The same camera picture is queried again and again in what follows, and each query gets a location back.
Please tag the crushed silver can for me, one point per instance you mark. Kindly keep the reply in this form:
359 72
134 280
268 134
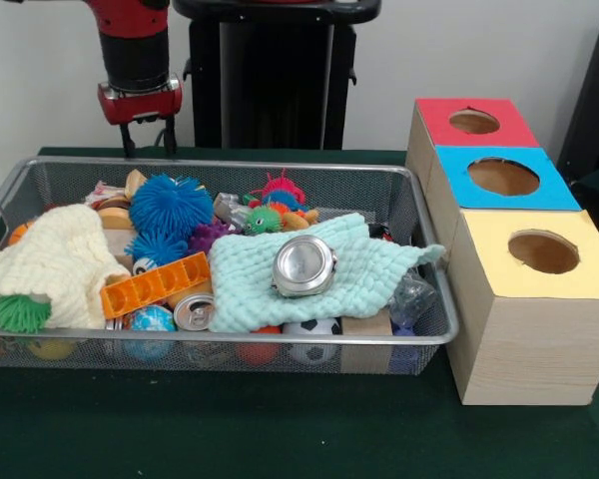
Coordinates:
302 264

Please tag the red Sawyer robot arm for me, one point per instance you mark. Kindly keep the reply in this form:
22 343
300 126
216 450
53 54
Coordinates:
130 60

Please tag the large blue spiky ball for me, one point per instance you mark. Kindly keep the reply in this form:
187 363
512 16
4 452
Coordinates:
170 207

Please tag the silver mesh bin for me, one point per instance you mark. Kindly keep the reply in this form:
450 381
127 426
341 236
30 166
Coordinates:
359 199

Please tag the orange plastic block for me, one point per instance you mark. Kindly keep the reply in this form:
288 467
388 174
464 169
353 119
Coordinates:
150 287

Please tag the green spiky ball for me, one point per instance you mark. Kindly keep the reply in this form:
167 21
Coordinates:
20 314

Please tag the wooden box with three holes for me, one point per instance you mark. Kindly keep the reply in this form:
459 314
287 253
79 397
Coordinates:
529 349

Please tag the silver soda can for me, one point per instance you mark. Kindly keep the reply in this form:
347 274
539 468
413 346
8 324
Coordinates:
192 312

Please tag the green spiky creature toy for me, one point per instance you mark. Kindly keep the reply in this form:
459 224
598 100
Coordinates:
260 220

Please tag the blue globe ball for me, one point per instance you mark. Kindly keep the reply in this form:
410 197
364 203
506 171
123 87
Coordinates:
152 319

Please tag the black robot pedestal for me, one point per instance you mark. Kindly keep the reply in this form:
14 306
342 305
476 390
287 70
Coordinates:
279 75

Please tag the cream knitted cloth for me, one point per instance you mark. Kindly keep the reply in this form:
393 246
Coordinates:
55 259

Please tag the mint knitted cloth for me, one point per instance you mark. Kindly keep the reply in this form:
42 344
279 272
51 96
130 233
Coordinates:
239 279

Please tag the small blue spiky ball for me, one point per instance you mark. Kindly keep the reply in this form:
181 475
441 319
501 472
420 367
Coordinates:
157 247

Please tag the colourful spotted cloth toy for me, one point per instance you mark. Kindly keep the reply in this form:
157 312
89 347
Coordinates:
102 192

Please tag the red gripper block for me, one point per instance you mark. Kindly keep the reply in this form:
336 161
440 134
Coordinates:
140 105

